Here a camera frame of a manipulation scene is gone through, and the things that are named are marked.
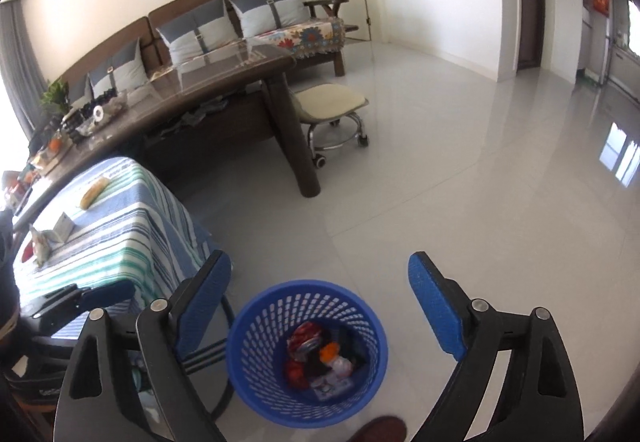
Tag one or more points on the striped tablecloth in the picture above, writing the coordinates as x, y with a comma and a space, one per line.
125, 232

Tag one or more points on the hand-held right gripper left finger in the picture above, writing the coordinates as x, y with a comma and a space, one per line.
202, 312

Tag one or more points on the floral sofa cover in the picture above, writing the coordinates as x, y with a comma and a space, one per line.
305, 37

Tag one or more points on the dark snack packet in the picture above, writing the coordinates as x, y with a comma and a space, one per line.
354, 347

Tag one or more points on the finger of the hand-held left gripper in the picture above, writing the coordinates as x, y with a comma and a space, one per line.
90, 299

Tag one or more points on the brown wooden desk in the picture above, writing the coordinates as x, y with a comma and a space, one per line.
225, 67

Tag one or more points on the blue mesh waste basket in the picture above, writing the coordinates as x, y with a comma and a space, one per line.
260, 317

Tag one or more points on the grey and white pillow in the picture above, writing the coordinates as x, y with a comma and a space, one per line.
120, 67
270, 9
197, 29

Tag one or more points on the white tape roll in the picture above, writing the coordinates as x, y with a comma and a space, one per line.
99, 112

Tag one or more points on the brown sofa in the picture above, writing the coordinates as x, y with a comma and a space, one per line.
200, 4

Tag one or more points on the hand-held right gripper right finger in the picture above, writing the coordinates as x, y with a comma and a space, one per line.
435, 302

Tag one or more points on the bread in clear packet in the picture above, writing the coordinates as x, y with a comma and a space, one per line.
94, 192

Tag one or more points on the brown furry slipper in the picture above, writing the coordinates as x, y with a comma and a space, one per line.
380, 429

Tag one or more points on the small red snack packet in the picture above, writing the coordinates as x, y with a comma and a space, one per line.
295, 374

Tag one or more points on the orange object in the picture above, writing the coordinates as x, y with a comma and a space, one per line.
56, 140

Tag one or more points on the green potted plant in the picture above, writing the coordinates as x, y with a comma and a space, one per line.
55, 97

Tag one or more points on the white and red bag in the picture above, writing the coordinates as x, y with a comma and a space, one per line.
41, 247

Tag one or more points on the orange and white packet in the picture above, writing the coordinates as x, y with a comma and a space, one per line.
336, 361

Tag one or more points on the red foil wrapper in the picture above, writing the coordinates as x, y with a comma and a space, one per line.
307, 339

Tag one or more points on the white printed packet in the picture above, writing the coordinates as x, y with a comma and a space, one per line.
330, 389

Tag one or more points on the crumpled grey cloth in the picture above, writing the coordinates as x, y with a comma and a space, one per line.
195, 114

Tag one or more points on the grey curtain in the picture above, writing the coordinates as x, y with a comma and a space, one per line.
15, 72

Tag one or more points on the black metal table frame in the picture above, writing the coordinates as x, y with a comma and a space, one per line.
231, 317

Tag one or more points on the white printed carton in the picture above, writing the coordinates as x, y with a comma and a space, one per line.
63, 227

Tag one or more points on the cream wheeled stool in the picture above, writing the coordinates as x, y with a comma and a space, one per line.
325, 102

